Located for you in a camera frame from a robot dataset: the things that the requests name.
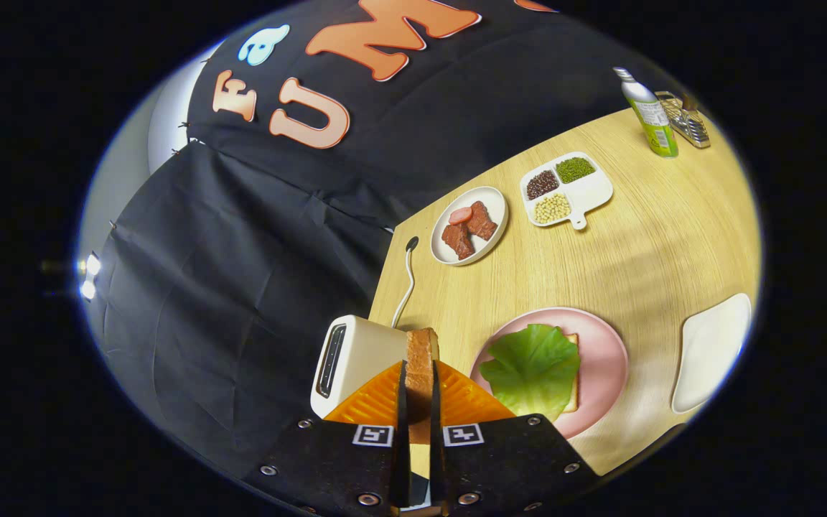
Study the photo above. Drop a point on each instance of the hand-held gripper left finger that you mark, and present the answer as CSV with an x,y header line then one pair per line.
x,y
356,467

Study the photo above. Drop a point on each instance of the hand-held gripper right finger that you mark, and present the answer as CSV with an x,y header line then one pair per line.
x,y
500,467

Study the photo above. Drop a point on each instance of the green lettuce leaf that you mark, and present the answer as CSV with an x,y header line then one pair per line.
x,y
532,370

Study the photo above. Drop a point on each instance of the toasted bread slice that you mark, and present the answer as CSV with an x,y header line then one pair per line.
x,y
421,366

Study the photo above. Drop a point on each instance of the white bread slice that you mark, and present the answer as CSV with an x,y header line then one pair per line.
x,y
571,398

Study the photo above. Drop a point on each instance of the white toaster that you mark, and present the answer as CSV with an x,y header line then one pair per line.
x,y
367,352

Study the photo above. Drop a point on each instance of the pink round plate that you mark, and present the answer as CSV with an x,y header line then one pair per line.
x,y
604,359

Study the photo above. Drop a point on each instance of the black backdrop cloth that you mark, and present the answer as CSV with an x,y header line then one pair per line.
x,y
241,287

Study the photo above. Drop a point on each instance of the brown meat piece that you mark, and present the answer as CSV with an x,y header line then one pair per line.
x,y
458,240
482,220

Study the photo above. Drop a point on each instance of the small white square plate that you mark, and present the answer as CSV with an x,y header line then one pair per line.
x,y
711,352

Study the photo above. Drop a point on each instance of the pink sausage slice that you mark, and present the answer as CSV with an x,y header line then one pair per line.
x,y
460,215

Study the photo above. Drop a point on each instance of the white round plate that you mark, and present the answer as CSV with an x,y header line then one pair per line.
x,y
492,205

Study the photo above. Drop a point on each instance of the pile of yellow soybeans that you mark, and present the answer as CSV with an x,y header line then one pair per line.
x,y
552,208

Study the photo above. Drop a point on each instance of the pile of dark red beans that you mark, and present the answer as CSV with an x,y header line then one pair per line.
x,y
542,184

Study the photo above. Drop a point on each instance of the white divided dish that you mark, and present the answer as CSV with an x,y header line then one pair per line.
x,y
593,192

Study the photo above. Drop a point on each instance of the pile of green beans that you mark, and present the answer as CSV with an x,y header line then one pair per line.
x,y
575,169

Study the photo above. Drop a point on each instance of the small ceiling light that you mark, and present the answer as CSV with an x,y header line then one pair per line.
x,y
88,276

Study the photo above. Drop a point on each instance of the green bottle with silver cap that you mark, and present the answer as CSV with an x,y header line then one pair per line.
x,y
650,115

